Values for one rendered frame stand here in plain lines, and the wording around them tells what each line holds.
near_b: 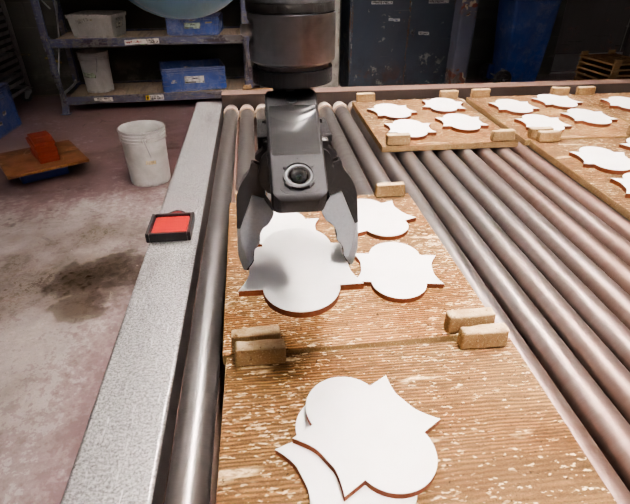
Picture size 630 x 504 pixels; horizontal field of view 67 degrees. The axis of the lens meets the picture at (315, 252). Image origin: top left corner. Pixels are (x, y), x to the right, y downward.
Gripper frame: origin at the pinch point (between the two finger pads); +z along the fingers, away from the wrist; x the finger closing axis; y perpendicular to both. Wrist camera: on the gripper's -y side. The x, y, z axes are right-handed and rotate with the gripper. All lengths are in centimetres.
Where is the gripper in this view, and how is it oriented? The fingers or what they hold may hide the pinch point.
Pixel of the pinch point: (298, 265)
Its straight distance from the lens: 51.5
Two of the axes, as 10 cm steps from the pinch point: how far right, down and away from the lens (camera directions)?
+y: -0.9, -5.2, 8.5
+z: 0.1, 8.5, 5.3
